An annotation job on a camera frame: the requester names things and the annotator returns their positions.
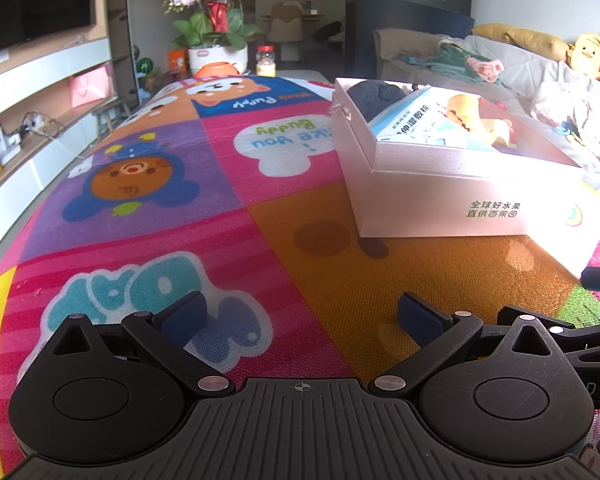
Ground orange carton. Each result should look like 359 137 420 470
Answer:
167 49 190 75

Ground dark blue cabinet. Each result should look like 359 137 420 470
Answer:
345 0 476 81

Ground white wooden TV cabinet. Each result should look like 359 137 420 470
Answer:
0 35 141 271

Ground orange bowl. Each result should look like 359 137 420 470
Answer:
196 61 242 78

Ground orange plastic toy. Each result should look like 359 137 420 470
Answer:
447 94 518 150

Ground colourful cartoon play mat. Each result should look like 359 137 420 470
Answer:
0 76 600 480

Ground wooden stool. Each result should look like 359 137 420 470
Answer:
91 97 131 136

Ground pink white patterned blanket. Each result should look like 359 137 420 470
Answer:
530 80 600 156

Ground pink paper bag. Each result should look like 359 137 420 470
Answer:
70 66 112 108

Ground blue white wet wipes pack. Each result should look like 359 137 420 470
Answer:
367 87 496 151

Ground black plush toy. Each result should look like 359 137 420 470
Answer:
347 80 408 123

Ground pink clothing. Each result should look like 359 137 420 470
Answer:
467 56 506 83

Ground green clothing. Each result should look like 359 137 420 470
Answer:
432 42 486 83

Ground potted pink orchid plant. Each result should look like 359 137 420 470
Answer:
164 0 263 77

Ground beige dining chair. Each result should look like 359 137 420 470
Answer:
267 2 303 61

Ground dark dining chair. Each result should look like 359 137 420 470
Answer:
312 21 343 51

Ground yellow pillow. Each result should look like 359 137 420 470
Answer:
472 23 571 63

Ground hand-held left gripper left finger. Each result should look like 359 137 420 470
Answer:
45 291 234 397

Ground pink cardboard box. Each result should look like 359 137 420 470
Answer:
329 77 586 239

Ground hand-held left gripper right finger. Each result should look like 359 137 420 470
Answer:
370 292 566 397

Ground yellow duck plush toy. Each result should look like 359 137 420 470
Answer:
567 34 600 81

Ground clear jar with red lid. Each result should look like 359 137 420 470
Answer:
256 45 277 77

